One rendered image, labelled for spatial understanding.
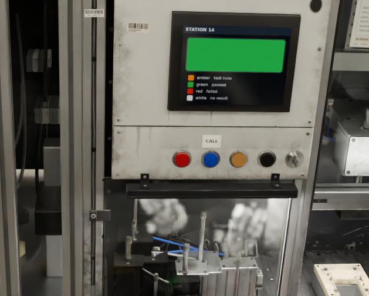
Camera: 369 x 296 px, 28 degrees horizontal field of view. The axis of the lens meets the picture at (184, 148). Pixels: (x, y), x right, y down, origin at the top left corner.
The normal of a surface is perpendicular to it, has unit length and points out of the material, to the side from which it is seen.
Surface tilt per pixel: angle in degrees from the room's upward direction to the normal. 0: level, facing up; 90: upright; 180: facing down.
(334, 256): 0
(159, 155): 90
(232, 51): 90
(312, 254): 0
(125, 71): 90
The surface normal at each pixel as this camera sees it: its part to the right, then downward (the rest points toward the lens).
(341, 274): 0.05, -0.91
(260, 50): 0.11, 0.42
